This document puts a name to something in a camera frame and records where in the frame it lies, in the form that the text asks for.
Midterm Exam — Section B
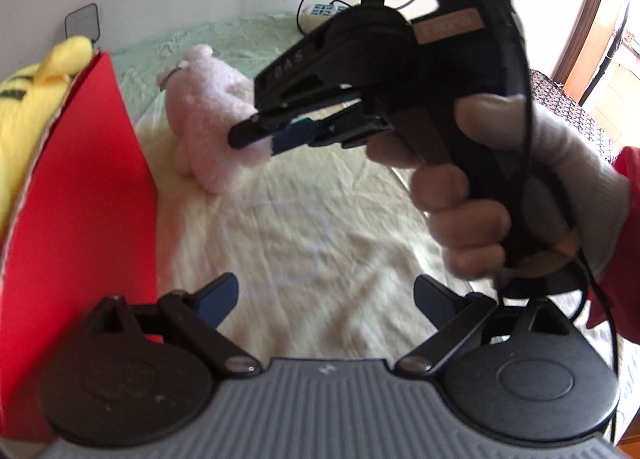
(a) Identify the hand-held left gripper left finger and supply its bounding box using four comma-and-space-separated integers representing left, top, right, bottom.
95, 271, 262, 381

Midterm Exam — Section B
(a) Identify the person's right forearm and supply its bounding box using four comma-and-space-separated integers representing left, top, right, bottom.
586, 145, 640, 346

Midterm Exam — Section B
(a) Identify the dark patterned cloth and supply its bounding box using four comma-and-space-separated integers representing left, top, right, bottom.
527, 69, 624, 166

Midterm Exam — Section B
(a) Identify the red cardboard box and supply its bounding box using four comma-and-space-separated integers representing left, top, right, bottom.
0, 51, 162, 446

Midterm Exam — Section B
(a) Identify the yellow plush toy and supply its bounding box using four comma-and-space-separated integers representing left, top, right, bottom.
0, 35, 96, 236

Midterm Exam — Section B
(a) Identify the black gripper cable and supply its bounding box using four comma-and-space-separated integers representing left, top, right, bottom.
495, 64, 622, 443

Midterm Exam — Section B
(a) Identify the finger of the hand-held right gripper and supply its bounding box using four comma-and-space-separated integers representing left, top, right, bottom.
271, 103, 392, 156
228, 85, 364, 148

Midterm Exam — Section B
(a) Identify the white power strip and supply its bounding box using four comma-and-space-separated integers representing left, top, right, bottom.
298, 3, 352, 34

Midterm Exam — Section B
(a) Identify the person's right hand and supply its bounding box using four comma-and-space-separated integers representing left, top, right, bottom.
365, 94, 632, 285

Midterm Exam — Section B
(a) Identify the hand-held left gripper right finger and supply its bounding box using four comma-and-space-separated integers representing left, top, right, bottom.
394, 274, 577, 381

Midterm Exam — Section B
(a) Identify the pink teddy bear plush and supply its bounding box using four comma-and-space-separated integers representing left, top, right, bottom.
156, 44, 273, 196

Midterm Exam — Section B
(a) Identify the wooden door frame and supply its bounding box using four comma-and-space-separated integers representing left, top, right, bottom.
552, 0, 640, 106

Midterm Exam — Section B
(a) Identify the cartoon printed bed sheet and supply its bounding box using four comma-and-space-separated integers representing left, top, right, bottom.
107, 13, 640, 450

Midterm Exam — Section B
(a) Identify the black wall socket plate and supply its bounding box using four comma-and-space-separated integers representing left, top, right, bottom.
65, 3, 104, 48

